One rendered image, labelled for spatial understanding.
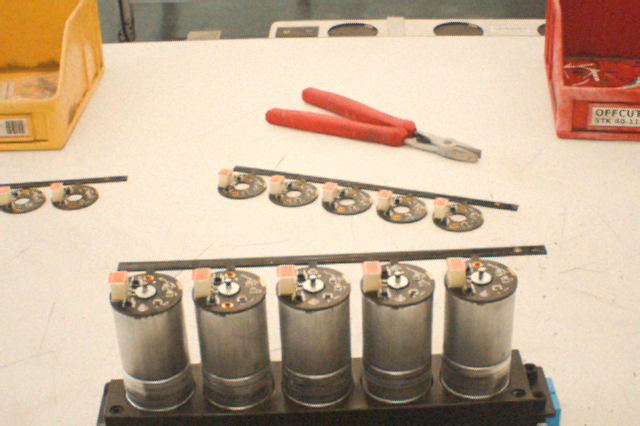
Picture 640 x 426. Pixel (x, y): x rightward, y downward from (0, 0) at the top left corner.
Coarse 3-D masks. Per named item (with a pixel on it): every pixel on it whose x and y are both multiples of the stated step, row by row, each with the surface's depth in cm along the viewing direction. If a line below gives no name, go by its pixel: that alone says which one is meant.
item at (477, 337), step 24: (456, 312) 36; (480, 312) 35; (504, 312) 36; (456, 336) 36; (480, 336) 36; (504, 336) 36; (456, 360) 37; (480, 360) 36; (504, 360) 37; (456, 384) 37; (480, 384) 37; (504, 384) 38
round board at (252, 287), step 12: (216, 276) 37; (240, 276) 37; (252, 276) 37; (192, 288) 36; (240, 288) 36; (252, 288) 36; (264, 288) 36; (204, 300) 36; (216, 300) 36; (228, 300) 36; (240, 300) 36; (252, 300) 36; (216, 312) 35; (228, 312) 35; (240, 312) 35
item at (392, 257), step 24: (120, 264) 38; (144, 264) 38; (168, 264) 38; (192, 264) 38; (216, 264) 38; (240, 264) 38; (264, 264) 37; (288, 264) 38; (312, 264) 37; (336, 264) 38
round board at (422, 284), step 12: (396, 264) 37; (408, 264) 37; (384, 276) 37; (408, 276) 37; (420, 276) 36; (432, 276) 36; (360, 288) 36; (384, 288) 36; (408, 288) 36; (420, 288) 36; (432, 288) 36; (372, 300) 35; (384, 300) 35; (408, 300) 35; (420, 300) 35
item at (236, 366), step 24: (264, 312) 36; (216, 336) 36; (240, 336) 36; (264, 336) 37; (216, 360) 36; (240, 360) 36; (264, 360) 37; (216, 384) 37; (240, 384) 37; (264, 384) 37; (240, 408) 37
